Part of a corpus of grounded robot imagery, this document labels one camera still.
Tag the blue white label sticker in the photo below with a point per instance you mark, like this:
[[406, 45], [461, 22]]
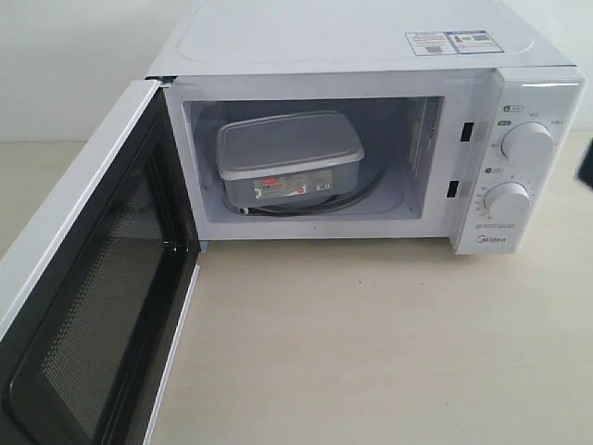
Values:
[[452, 43]]

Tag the lower white timer knob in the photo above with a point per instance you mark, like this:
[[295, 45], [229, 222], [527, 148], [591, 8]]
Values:
[[507, 201]]

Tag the glass turntable plate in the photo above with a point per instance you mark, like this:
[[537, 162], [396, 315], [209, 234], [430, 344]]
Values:
[[370, 185]]

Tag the upper white power knob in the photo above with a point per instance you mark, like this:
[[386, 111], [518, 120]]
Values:
[[527, 143]]

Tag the white lidded plastic container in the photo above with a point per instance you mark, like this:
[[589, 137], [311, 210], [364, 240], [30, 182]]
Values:
[[287, 158]]

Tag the white microwave oven body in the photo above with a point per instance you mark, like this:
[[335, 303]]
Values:
[[435, 122]]

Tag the white microwave door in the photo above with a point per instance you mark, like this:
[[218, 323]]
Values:
[[95, 288]]

